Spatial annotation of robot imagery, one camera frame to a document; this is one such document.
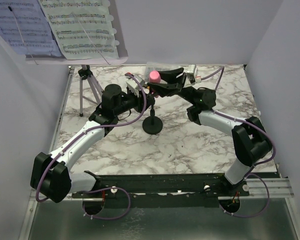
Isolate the aluminium frame rail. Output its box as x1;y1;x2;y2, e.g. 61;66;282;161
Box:
27;176;295;201

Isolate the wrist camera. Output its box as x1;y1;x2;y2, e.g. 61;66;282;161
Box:
185;64;202;85
125;72;145;97

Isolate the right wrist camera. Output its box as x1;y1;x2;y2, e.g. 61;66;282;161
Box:
185;64;202;85

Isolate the white sheet music page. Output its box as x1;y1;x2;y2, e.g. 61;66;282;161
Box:
39;0;119;60

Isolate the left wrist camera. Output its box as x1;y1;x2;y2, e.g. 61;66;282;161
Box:
125;72;145;97

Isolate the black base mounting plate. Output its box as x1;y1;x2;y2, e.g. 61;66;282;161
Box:
69;173;251;210

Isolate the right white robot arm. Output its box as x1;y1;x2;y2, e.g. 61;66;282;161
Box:
147;64;277;196

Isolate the pink toy microphone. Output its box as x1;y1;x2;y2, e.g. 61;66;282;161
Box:
148;70;161;84

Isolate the black microphone stand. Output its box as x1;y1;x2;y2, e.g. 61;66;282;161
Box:
142;86;163;135

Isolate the lilac sheet music page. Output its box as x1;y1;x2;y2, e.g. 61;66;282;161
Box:
0;0;62;57

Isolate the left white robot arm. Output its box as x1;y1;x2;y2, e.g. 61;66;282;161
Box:
30;84;154;203

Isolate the clear plastic screw box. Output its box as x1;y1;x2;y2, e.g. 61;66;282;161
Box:
144;61;179;77

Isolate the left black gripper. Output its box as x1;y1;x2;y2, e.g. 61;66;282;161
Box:
114;88;154;116

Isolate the lilac music stand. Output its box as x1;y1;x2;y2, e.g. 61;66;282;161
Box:
0;0;130;118

